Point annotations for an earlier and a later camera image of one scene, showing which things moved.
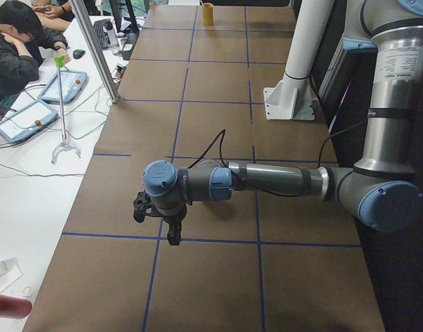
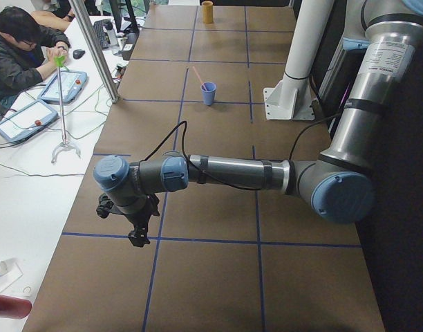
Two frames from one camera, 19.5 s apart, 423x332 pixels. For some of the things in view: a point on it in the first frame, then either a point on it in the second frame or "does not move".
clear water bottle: [113, 41] does not move
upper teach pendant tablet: [72, 83] does not move
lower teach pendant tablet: [27, 122] does not move
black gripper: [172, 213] -> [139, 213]
